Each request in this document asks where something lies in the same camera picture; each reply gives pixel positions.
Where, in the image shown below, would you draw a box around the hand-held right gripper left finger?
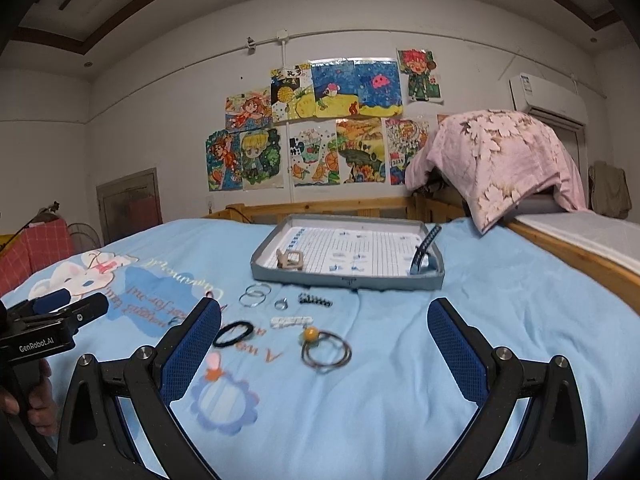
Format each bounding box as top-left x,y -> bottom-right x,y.
56,296 -> 223,480

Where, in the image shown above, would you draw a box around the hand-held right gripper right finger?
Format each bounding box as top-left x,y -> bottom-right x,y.
426,297 -> 590,480

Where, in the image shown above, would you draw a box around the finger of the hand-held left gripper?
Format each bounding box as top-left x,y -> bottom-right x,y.
9,287 -> 72,320
20,292 -> 110,335

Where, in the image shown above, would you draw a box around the black hair tie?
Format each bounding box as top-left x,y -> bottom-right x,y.
212,322 -> 255,348

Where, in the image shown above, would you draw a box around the linked silver hoops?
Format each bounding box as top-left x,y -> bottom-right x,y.
238,282 -> 274,309

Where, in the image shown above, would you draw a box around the brown orange bead hair tie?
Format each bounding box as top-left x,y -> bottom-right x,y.
299,326 -> 353,373

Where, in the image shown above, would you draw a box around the grey jewelry tray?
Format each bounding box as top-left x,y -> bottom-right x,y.
250,213 -> 446,292

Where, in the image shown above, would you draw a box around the person's left hand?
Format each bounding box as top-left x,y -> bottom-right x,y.
0,357 -> 61,437

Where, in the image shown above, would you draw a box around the red checkered cloth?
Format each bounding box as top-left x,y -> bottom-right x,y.
0,217 -> 76,297

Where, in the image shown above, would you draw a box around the electric fan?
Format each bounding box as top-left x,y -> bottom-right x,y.
67,222 -> 104,256

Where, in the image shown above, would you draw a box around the blue printed bedsheet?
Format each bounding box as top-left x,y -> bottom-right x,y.
0,217 -> 640,480

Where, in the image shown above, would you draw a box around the beige hair claw clip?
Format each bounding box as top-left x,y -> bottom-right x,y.
275,247 -> 307,272

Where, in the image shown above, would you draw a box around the grey cushion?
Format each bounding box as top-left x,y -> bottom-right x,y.
517,192 -> 563,217

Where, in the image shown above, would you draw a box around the white mattress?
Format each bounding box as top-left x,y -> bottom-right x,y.
515,209 -> 640,277

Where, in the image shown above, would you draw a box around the pink floral blanket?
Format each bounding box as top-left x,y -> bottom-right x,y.
404,109 -> 588,235

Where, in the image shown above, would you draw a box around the beige hanging jacket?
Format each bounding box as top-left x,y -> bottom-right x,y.
589,161 -> 633,220

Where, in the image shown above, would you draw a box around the white air conditioner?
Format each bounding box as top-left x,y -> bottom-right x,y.
509,73 -> 589,127

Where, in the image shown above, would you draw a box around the wooden bed frame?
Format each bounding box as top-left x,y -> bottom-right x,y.
201,194 -> 640,302

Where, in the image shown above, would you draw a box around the group of colourful wall drawings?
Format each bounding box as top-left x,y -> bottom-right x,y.
205,48 -> 455,193

